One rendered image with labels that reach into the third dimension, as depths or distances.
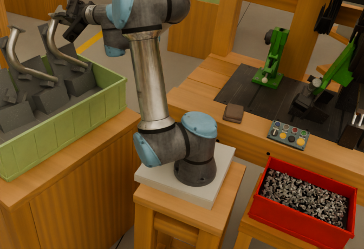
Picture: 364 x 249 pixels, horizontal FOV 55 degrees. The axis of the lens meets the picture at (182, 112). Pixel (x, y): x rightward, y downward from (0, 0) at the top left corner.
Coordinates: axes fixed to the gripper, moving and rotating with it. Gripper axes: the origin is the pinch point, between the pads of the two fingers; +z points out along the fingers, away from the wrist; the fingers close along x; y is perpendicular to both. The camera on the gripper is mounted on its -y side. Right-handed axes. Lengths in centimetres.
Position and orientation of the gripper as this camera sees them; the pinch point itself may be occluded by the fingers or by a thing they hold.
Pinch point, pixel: (56, 20)
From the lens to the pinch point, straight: 160.2
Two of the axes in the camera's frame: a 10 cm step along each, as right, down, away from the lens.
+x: -4.7, -2.8, -8.4
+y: 2.5, -9.5, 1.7
